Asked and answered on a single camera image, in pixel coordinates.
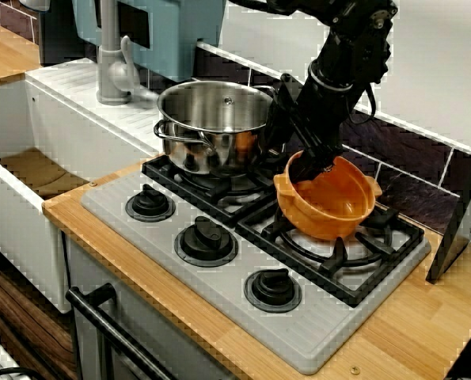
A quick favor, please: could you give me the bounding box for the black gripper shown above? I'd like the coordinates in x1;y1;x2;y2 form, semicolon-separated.
264;59;357;186

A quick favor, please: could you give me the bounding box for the orange plastic pot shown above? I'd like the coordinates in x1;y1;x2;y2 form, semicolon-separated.
273;150;383;241

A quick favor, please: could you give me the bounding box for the stainless steel pot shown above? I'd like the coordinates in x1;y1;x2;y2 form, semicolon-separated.
153;80;278;176

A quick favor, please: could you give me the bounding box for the black stove knob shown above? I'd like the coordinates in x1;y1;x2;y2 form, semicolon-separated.
124;184;177;222
174;215;236;266
243;268;302;314

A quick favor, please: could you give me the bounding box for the grey toy stove top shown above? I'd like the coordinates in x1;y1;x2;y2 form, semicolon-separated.
80;154;433;376

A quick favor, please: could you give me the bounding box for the black burner grate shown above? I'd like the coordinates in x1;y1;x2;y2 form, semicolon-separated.
234;203;425;310
141;152;287;226

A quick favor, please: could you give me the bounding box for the dark tiled backsplash white ledge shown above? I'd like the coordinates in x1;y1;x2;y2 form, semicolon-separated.
195;41;471;238

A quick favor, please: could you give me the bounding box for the teal blue box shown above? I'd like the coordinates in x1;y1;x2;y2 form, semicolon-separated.
71;0;228;82

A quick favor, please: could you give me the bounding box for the black side panel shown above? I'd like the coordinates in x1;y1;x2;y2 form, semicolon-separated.
425;126;471;284

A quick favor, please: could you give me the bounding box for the grey toy faucet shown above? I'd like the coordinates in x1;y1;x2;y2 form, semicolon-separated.
96;0;159;106

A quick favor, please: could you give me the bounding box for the white sink basin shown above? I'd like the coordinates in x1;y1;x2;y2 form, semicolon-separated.
0;59;161;314

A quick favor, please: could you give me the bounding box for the grey oven door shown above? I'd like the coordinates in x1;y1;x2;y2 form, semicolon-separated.
66;241;236;380

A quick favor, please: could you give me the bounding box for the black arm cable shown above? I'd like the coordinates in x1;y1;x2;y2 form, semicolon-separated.
348;85;378;126

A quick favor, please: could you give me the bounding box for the black oven door handle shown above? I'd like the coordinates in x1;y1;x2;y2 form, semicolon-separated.
65;283;180;380

